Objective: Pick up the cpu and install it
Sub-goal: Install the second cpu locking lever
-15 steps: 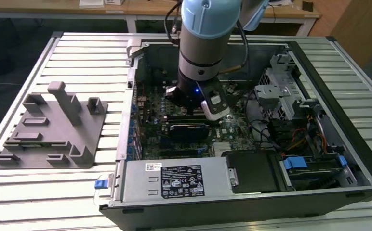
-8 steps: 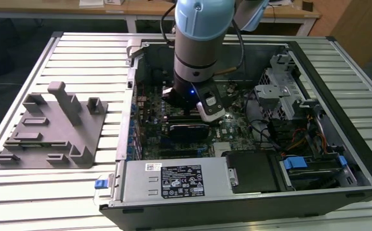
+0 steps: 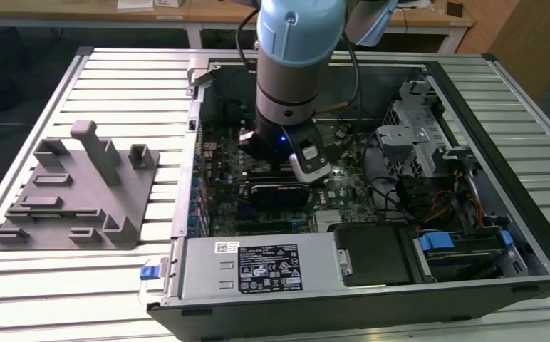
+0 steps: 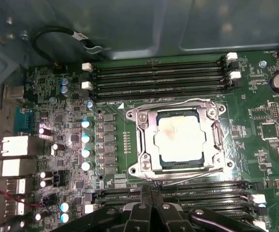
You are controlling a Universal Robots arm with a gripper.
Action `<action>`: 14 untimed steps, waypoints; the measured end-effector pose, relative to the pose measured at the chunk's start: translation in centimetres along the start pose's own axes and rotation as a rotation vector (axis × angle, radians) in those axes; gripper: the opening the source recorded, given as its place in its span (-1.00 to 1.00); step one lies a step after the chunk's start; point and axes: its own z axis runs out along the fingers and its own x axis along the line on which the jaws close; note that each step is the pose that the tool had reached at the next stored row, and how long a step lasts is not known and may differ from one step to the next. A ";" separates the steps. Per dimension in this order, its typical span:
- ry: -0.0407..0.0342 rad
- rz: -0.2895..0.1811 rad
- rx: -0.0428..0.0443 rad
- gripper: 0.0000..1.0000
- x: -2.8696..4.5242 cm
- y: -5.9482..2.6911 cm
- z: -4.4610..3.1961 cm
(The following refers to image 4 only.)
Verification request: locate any metal socket cover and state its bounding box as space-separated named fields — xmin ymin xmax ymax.
xmin=137 ymin=106 xmax=221 ymax=174

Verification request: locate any black square chip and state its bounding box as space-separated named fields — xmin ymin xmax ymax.
xmin=261 ymin=122 xmax=278 ymax=140

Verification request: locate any silver CPU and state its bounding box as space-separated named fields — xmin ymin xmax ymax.
xmin=155 ymin=108 xmax=215 ymax=170

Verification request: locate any metal locking lever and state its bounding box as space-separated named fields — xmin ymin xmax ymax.
xmin=139 ymin=168 xmax=228 ymax=187
xmin=133 ymin=98 xmax=221 ymax=113

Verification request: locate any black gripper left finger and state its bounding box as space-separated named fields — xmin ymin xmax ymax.
xmin=50 ymin=185 xmax=156 ymax=232

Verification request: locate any black PC case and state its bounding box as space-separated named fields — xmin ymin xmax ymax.
xmin=0 ymin=0 xmax=279 ymax=232

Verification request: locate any CPU socket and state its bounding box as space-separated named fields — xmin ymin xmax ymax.
xmin=126 ymin=98 xmax=236 ymax=182

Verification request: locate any black looped cable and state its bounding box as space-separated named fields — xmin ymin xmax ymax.
xmin=31 ymin=25 xmax=92 ymax=67

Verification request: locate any green motherboard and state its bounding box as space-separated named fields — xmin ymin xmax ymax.
xmin=0 ymin=49 xmax=279 ymax=232

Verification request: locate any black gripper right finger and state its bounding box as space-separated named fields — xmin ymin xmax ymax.
xmin=155 ymin=187 xmax=262 ymax=232

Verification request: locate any red twisted wire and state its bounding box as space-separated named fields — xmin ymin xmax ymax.
xmin=0 ymin=163 xmax=45 ymax=209

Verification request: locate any silver port block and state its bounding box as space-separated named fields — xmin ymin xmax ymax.
xmin=4 ymin=199 xmax=26 ymax=217
xmin=2 ymin=85 xmax=25 ymax=100
xmin=0 ymin=158 xmax=38 ymax=177
xmin=6 ymin=177 xmax=34 ymax=196
xmin=0 ymin=135 xmax=38 ymax=158

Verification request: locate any blue serial port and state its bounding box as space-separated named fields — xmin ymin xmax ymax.
xmin=13 ymin=106 xmax=36 ymax=132

